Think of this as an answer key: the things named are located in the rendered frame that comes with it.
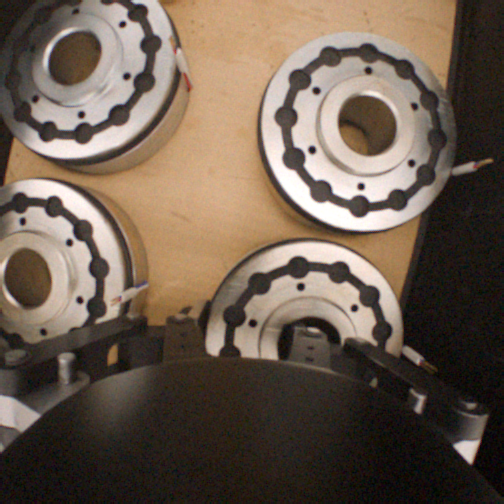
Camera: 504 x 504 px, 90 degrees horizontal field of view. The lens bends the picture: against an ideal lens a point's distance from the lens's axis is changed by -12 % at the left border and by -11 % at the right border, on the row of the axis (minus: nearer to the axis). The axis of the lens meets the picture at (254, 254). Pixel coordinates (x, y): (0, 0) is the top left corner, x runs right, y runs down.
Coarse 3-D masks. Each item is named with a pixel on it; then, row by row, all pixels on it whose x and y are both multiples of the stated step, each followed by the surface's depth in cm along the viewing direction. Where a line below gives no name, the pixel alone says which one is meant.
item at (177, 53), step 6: (168, 36) 10; (174, 48) 11; (174, 54) 12; (180, 54) 12; (180, 60) 12; (180, 66) 12; (186, 66) 13; (186, 72) 13; (186, 78) 14; (192, 84) 14
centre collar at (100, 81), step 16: (80, 16) 12; (96, 16) 12; (48, 32) 12; (64, 32) 12; (80, 32) 12; (96, 32) 12; (112, 32) 12; (48, 48) 12; (112, 48) 12; (32, 64) 12; (48, 64) 12; (112, 64) 12; (48, 80) 12; (96, 80) 12; (112, 80) 12; (48, 96) 12; (64, 96) 12; (80, 96) 12; (96, 96) 13
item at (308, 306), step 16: (288, 304) 13; (304, 304) 13; (320, 304) 13; (336, 304) 14; (272, 320) 13; (288, 320) 13; (336, 320) 13; (272, 336) 13; (336, 336) 14; (352, 336) 13; (272, 352) 13
